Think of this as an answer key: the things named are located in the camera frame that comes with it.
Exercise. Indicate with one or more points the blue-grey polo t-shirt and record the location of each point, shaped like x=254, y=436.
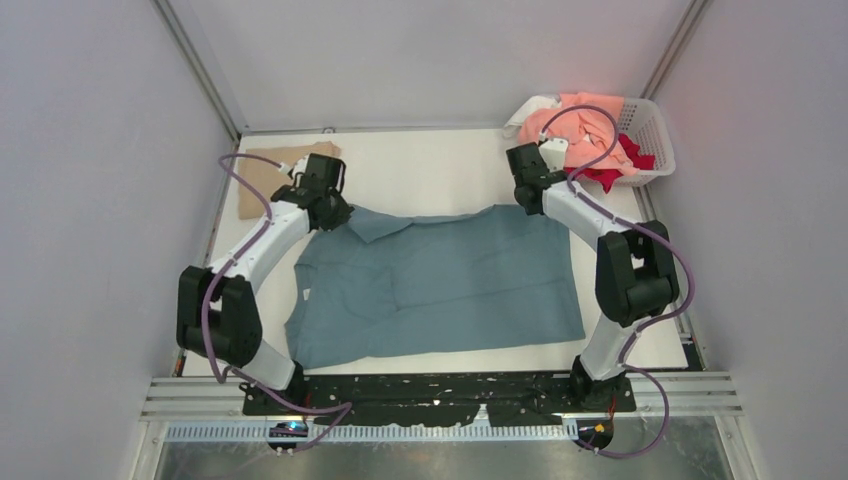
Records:
x=387, y=286

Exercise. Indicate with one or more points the aluminium front rail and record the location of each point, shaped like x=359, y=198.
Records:
x=199, y=408

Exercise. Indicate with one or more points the folded tan t-shirt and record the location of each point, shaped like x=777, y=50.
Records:
x=266, y=178

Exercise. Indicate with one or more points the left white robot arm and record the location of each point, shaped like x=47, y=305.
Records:
x=217, y=313

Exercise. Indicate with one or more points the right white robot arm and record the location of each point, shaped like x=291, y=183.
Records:
x=635, y=273

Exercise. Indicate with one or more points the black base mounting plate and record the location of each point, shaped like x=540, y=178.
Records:
x=530, y=398

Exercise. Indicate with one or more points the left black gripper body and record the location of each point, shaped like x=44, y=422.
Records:
x=340, y=212

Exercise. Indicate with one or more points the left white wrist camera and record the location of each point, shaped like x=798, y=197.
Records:
x=285, y=169

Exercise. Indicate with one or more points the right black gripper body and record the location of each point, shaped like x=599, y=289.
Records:
x=517, y=194

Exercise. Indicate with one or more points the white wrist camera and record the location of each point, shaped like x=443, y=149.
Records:
x=285, y=169
x=554, y=152

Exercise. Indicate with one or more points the red t-shirt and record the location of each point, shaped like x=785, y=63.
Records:
x=626, y=159

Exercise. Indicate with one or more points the white plastic laundry basket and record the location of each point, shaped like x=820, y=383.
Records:
x=642, y=122

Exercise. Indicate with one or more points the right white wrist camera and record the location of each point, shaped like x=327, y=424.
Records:
x=554, y=152

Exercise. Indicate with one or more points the white t-shirt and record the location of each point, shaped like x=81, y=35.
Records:
x=537, y=102

